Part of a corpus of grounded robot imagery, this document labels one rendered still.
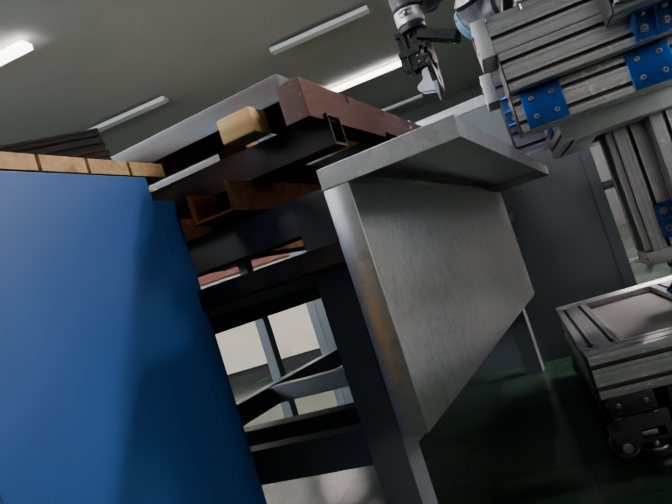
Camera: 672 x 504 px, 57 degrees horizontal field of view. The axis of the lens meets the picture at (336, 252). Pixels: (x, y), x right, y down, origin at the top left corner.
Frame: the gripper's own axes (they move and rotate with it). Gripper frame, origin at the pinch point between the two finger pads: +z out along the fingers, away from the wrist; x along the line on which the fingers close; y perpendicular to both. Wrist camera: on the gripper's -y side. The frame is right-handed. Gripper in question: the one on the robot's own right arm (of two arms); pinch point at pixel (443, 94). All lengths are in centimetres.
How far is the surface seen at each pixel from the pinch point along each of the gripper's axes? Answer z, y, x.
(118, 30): -250, 316, -295
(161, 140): 7, 33, 77
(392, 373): 53, 3, 84
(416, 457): 69, 10, 69
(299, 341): 71, 211, -260
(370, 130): 14, 5, 55
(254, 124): 13, 13, 82
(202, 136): 10, 25, 77
